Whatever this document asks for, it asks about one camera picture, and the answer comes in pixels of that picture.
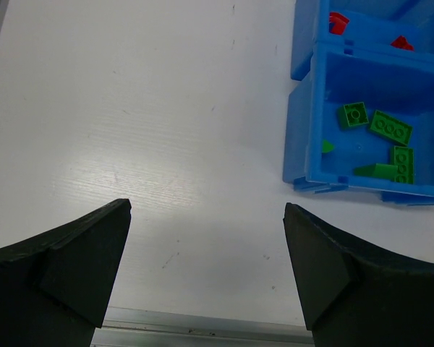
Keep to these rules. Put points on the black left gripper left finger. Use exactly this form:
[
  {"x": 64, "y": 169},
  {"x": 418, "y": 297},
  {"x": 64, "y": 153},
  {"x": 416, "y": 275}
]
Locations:
[{"x": 55, "y": 287}]

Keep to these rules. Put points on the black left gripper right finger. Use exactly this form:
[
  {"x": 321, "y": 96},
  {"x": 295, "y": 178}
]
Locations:
[{"x": 354, "y": 293}]

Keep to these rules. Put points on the green base plate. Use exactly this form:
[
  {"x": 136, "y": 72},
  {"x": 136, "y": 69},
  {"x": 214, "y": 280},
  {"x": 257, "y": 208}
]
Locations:
[{"x": 403, "y": 159}]

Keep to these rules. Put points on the green 2x4 plate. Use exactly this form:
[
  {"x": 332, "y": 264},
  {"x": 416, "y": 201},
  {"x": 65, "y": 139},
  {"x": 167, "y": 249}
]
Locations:
[{"x": 391, "y": 128}]

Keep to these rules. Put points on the green sloped 2x2 brick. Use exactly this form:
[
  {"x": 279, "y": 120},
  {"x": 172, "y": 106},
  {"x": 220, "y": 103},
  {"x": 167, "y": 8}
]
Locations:
[{"x": 352, "y": 115}]

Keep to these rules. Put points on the red half-round brick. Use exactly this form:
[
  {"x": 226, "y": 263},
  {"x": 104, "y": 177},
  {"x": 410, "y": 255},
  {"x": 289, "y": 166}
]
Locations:
[{"x": 402, "y": 43}]

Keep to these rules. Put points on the red curved piece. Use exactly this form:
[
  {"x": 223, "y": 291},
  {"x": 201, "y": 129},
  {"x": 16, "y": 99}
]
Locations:
[{"x": 337, "y": 23}]

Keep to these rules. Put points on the green curved brick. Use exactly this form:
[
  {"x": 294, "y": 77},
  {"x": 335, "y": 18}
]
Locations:
[{"x": 327, "y": 147}]

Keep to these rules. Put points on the blue near bin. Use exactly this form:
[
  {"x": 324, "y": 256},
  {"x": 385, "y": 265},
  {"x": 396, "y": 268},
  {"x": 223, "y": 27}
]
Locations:
[{"x": 339, "y": 75}]

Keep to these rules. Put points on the blue bin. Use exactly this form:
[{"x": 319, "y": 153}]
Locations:
[
  {"x": 339, "y": 75},
  {"x": 373, "y": 26}
]

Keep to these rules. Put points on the blue far bin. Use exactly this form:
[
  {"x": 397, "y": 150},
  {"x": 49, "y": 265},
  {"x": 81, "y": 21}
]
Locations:
[{"x": 373, "y": 26}]

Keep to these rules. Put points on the aluminium table rail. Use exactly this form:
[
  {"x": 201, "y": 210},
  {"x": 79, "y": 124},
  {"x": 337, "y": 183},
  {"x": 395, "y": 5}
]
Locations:
[{"x": 131, "y": 327}]

